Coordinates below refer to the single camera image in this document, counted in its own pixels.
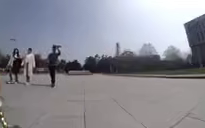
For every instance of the person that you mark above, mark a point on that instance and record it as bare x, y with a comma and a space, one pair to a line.
29, 65
52, 65
15, 65

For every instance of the row of trees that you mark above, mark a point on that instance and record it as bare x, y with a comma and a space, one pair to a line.
123, 63

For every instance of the dark grey building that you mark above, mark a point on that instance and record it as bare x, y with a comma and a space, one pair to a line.
201, 40

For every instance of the pale kerb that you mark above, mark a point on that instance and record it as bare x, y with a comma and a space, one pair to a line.
176, 76

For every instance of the low stone block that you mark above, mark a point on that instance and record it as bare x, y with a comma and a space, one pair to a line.
79, 72

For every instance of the tall tower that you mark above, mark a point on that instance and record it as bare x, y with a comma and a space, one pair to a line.
117, 49

